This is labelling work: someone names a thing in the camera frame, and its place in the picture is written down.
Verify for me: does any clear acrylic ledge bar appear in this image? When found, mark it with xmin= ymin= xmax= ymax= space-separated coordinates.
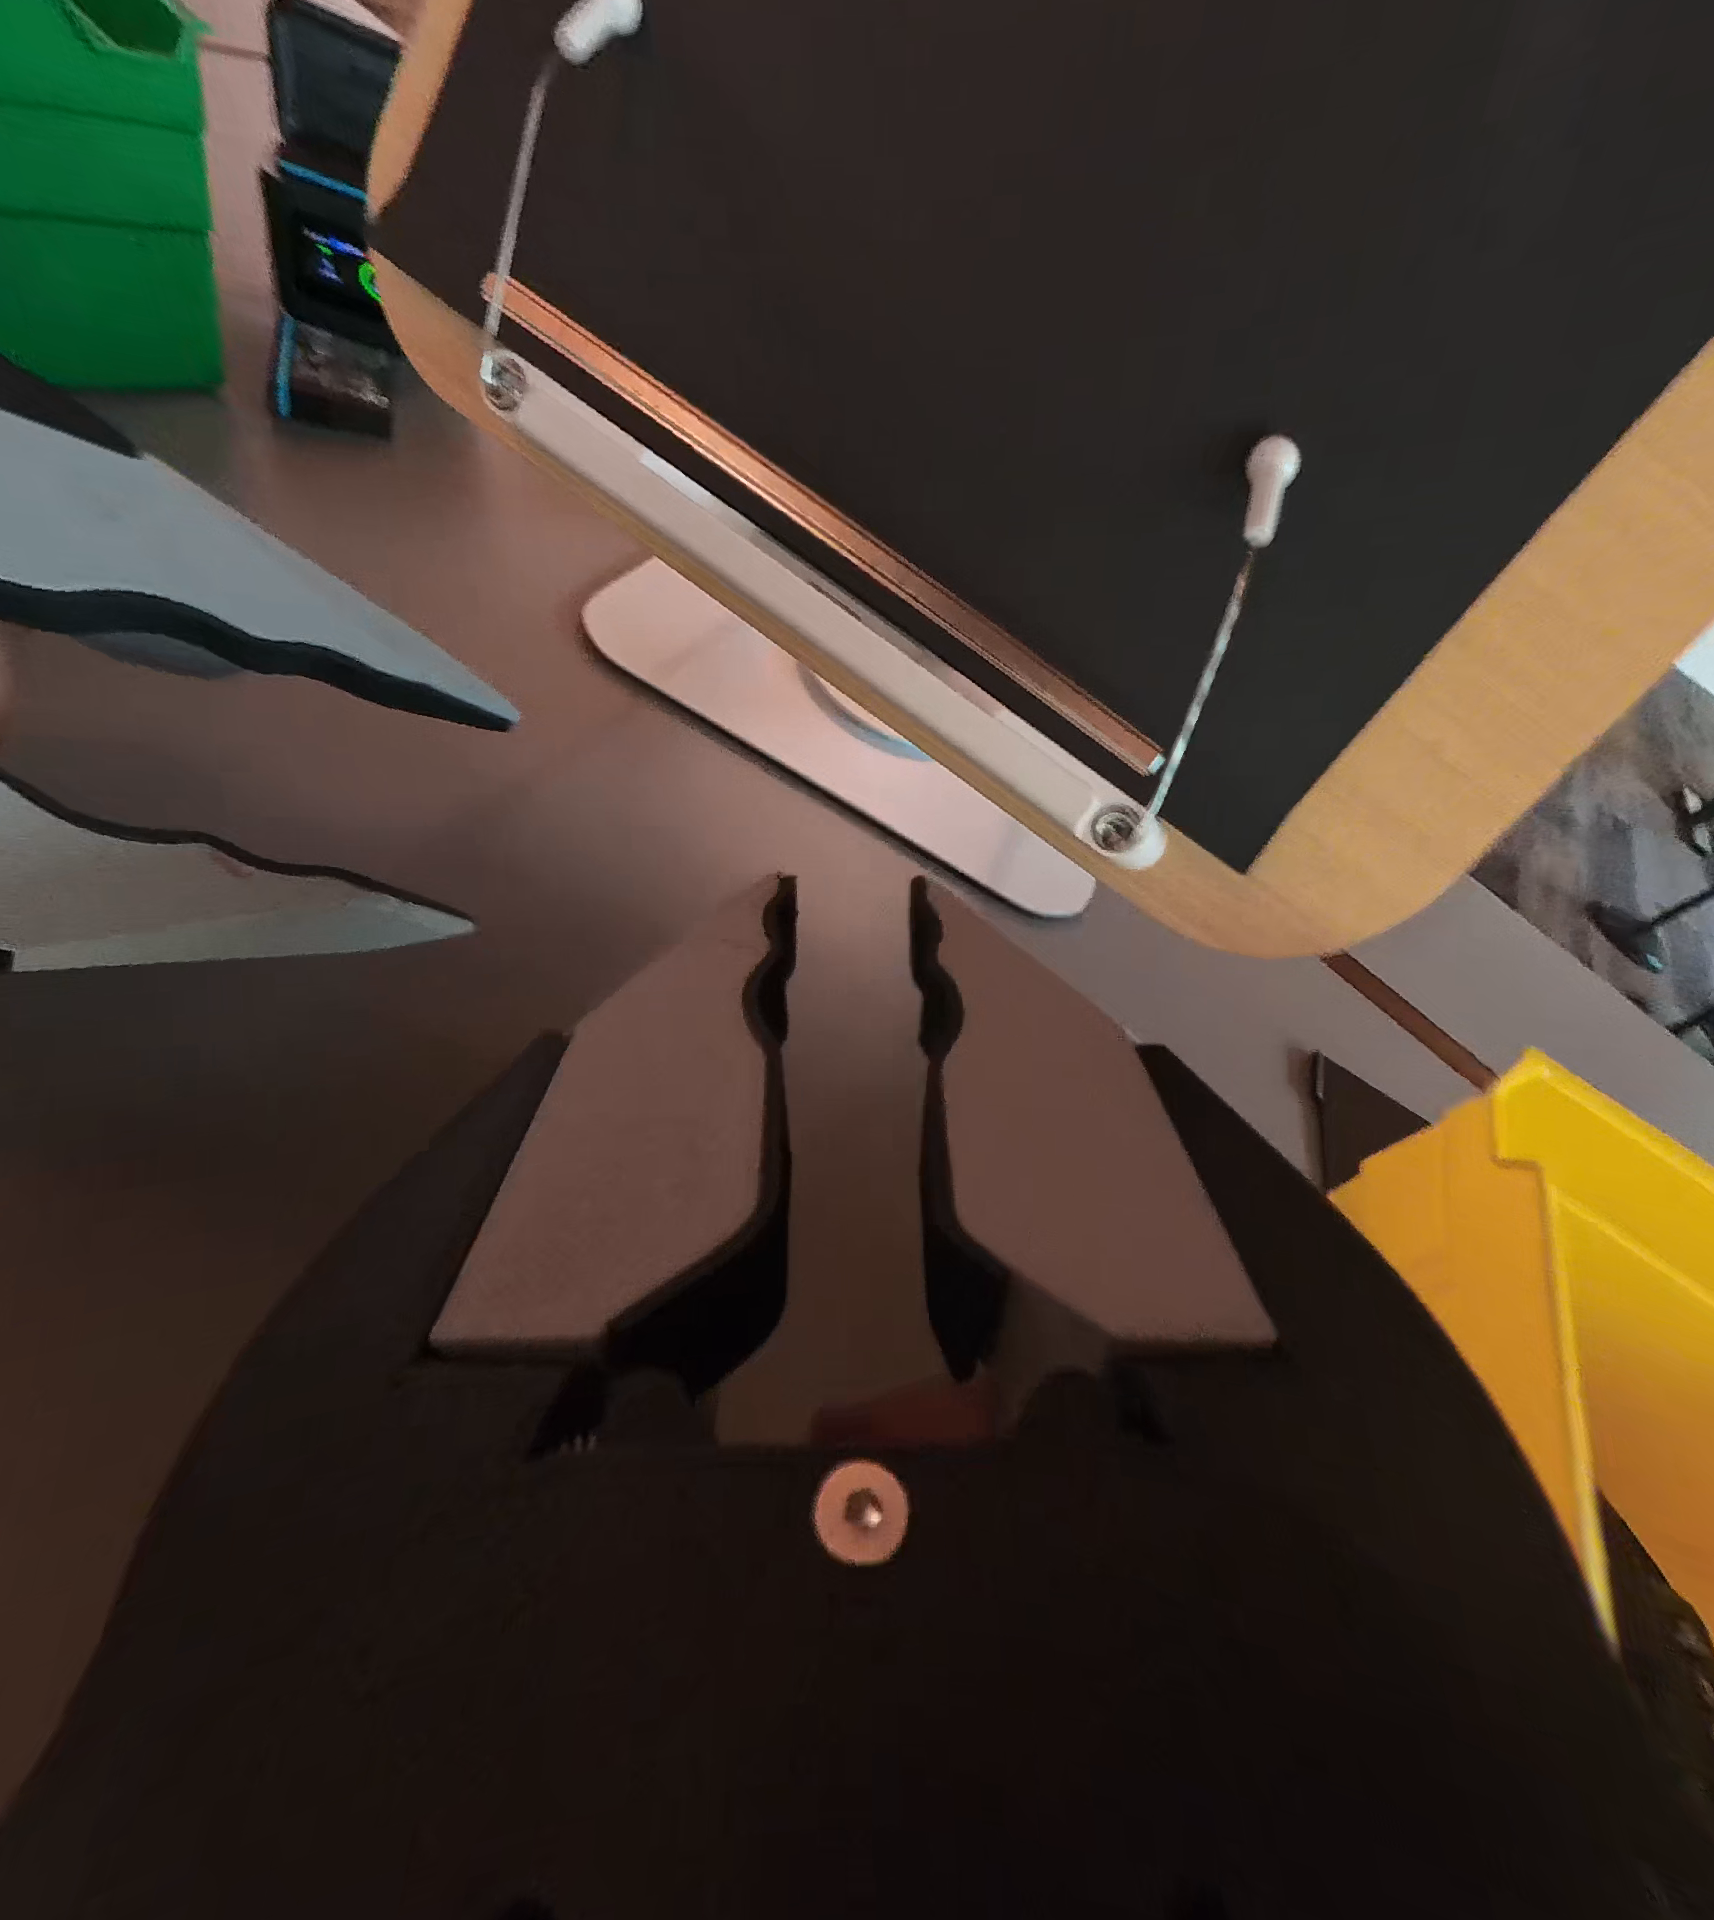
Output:
xmin=479 ymin=274 xmax=1172 ymax=873

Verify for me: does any green plastic bin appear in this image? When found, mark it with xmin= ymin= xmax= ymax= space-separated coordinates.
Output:
xmin=0 ymin=0 xmax=227 ymax=396

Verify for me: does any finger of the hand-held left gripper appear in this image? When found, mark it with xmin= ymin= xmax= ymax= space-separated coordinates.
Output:
xmin=0 ymin=372 xmax=523 ymax=738
xmin=0 ymin=743 xmax=479 ymax=978

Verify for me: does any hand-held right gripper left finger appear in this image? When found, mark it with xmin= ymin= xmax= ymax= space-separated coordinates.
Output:
xmin=429 ymin=874 xmax=800 ymax=1398

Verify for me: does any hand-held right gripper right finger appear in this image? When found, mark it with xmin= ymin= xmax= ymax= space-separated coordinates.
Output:
xmin=908 ymin=874 xmax=1281 ymax=1386

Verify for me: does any yellow plastic bin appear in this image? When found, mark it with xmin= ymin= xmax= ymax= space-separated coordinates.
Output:
xmin=1328 ymin=1046 xmax=1714 ymax=1920

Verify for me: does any black device with screen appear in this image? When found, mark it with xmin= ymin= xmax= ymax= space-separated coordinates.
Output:
xmin=261 ymin=0 xmax=404 ymax=441

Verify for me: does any metal pin with white cap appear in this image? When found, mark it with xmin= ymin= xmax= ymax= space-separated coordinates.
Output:
xmin=1143 ymin=435 xmax=1304 ymax=820
xmin=482 ymin=0 xmax=644 ymax=354

